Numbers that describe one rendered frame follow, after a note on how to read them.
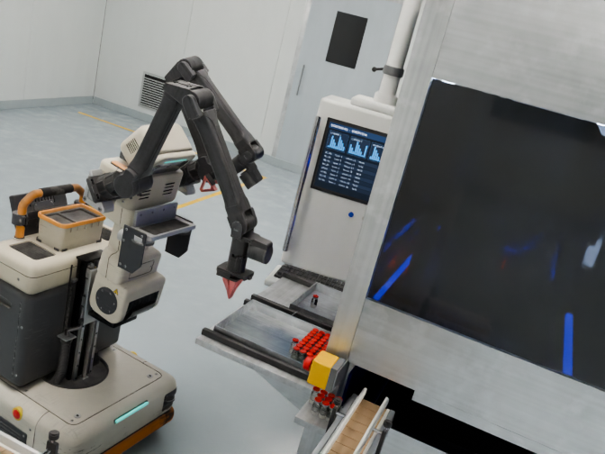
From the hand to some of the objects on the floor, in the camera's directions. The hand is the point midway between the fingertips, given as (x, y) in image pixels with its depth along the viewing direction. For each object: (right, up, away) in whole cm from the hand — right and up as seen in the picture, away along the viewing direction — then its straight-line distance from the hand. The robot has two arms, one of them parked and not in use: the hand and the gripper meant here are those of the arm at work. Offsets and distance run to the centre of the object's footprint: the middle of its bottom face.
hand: (230, 295), depth 205 cm
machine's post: (+9, -107, +11) cm, 108 cm away
